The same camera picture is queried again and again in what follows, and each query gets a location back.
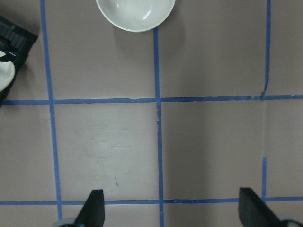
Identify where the cream plate in rack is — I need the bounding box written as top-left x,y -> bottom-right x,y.
0,51 -> 16,92

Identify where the white ceramic bowl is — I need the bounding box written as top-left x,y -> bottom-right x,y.
96,0 -> 176,33

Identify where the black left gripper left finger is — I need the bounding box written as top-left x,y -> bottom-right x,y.
73,189 -> 105,227

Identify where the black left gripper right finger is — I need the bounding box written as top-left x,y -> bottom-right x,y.
238,187 -> 284,227

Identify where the black plate rack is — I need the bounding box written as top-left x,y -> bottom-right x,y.
0,16 -> 38,103

